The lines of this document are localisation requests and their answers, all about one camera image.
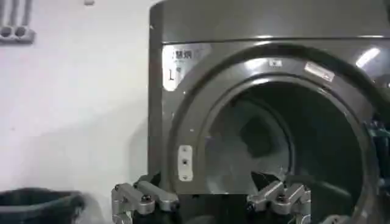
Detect dark laundry basket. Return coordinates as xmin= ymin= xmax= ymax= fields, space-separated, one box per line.
xmin=0 ymin=187 xmax=87 ymax=224

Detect grey wall pipes with bracket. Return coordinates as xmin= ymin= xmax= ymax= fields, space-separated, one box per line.
xmin=0 ymin=0 xmax=37 ymax=44

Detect grey dryer with round opening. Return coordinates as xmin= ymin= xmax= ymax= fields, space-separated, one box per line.
xmin=147 ymin=0 xmax=390 ymax=224

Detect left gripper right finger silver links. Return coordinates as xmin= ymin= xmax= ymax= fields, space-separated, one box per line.
xmin=246 ymin=180 xmax=312 ymax=224

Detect white latch plate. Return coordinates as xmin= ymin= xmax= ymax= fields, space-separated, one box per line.
xmin=177 ymin=144 xmax=194 ymax=182

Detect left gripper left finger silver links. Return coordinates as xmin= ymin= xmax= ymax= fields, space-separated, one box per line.
xmin=111 ymin=180 xmax=180 ymax=224

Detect white label sticker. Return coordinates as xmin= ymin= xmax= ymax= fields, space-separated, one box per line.
xmin=161 ymin=44 xmax=211 ymax=92

